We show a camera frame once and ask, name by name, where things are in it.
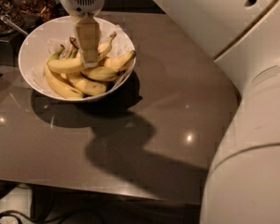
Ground white round bowl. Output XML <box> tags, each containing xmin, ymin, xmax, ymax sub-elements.
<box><xmin>18</xmin><ymin>16</ymin><xmax>136</xmax><ymax>103</ymax></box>

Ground centre short yellow banana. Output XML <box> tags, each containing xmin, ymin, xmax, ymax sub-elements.
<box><xmin>81</xmin><ymin>66</ymin><xmax>119</xmax><ymax>81</ymax></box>

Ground left curved yellow banana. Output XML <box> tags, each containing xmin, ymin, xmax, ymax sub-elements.
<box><xmin>44</xmin><ymin>45</ymin><xmax>83</xmax><ymax>99</ymax></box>

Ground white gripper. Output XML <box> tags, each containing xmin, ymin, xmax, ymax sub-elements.
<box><xmin>60</xmin><ymin>0</ymin><xmax>105</xmax><ymax>68</ymax></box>

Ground lower middle yellow banana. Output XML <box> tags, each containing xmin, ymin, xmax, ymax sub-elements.
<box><xmin>66</xmin><ymin>73</ymin><xmax>108</xmax><ymax>96</ymax></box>

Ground metal spoon handle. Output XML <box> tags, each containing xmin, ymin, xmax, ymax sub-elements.
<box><xmin>1</xmin><ymin>15</ymin><xmax>28</xmax><ymax>36</ymax></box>

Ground long yellow banana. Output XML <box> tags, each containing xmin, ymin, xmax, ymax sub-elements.
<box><xmin>46</xmin><ymin>32</ymin><xmax>117</xmax><ymax>74</ymax></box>

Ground glass container of snacks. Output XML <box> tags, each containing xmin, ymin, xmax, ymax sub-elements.
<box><xmin>16</xmin><ymin>0</ymin><xmax>58</xmax><ymax>22</ymax></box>

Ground black cables on floor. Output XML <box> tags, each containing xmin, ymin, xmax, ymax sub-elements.
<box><xmin>0</xmin><ymin>209</ymin><xmax>106</xmax><ymax>224</ymax></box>

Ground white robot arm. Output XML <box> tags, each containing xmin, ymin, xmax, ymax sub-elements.
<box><xmin>153</xmin><ymin>0</ymin><xmax>280</xmax><ymax>224</ymax></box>

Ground right yellow banana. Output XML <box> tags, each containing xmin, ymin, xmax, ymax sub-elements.
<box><xmin>99</xmin><ymin>50</ymin><xmax>136</xmax><ymax>71</ymax></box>

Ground glass jar of nuts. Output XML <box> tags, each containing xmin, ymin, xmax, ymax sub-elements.
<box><xmin>0</xmin><ymin>0</ymin><xmax>24</xmax><ymax>38</ymax></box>

